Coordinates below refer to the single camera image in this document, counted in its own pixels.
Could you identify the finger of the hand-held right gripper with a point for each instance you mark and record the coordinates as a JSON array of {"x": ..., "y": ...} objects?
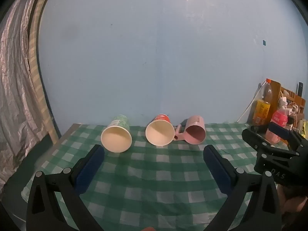
[
  {"x": 280, "y": 130},
  {"x": 261, "y": 143}
]

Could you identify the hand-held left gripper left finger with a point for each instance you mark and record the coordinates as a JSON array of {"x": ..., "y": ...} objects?
[{"x": 89, "y": 168}]

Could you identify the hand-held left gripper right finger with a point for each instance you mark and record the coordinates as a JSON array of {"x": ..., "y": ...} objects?
[{"x": 217, "y": 168}]

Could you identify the green patterned paper cup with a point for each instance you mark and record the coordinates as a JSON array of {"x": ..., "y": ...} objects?
[{"x": 116, "y": 138}]

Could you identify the pink plastic mug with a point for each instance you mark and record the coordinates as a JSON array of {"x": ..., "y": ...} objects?
[{"x": 195, "y": 133}]

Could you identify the red paper cup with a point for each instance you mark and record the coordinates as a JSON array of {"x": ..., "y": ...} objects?
[{"x": 160, "y": 133}]

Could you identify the person's right hand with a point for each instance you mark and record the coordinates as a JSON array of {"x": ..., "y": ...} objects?
[{"x": 294, "y": 201}]

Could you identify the pink plastic bottle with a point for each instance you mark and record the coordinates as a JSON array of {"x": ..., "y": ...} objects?
[{"x": 278, "y": 121}]

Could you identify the yellow-green packet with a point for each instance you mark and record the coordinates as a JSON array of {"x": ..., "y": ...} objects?
[{"x": 304, "y": 127}]

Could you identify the orange-capped drink bottle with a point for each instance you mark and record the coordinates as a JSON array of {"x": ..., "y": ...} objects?
[{"x": 262, "y": 108}]

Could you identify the white charger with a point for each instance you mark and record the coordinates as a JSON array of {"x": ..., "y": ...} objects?
[{"x": 283, "y": 101}]

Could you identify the brown wooden rack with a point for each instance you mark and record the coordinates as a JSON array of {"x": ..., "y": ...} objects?
[{"x": 298, "y": 102}]

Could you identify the green checkered tablecloth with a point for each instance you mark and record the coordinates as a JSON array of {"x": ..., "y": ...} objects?
[{"x": 149, "y": 173}]

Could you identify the grey shiny curtain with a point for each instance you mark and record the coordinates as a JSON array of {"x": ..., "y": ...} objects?
[{"x": 14, "y": 101}]

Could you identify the striped wooden board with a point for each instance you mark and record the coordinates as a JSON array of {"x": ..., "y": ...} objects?
[{"x": 36, "y": 77}]

